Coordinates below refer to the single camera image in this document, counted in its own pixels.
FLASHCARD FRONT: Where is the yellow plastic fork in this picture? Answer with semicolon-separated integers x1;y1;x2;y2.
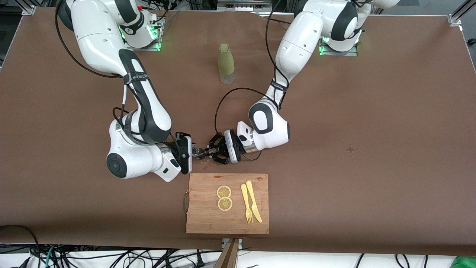
241;184;254;224

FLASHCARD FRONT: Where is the yellow plastic knife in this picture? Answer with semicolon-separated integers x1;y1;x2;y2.
246;180;263;223

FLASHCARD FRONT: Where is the wooden cutting board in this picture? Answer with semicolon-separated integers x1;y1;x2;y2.
186;173;270;235

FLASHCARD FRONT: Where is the green bottle with clear base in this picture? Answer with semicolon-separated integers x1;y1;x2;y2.
218;43;235;84

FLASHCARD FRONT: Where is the grey metal box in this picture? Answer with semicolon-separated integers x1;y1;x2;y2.
218;0;272;12

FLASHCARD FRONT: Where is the brown table cover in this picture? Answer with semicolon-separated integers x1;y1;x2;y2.
0;7;476;257

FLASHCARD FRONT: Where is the green cloth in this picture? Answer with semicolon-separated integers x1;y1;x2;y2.
450;256;476;268

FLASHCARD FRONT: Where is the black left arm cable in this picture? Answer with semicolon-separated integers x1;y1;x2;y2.
215;0;290;135

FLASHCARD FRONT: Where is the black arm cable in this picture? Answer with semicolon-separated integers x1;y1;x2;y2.
215;0;290;135
55;0;129;129

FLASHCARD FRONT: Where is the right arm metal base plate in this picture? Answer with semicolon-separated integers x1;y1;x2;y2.
126;15;164;51

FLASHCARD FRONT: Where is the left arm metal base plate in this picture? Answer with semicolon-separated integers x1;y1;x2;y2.
319;35;358;56

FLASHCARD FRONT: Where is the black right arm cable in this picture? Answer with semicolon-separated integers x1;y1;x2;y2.
55;0;129;129

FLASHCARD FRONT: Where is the thick black cable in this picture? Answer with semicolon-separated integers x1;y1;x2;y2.
0;224;41;261

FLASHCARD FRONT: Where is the aluminium frame profile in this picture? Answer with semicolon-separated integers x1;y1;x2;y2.
448;0;476;26

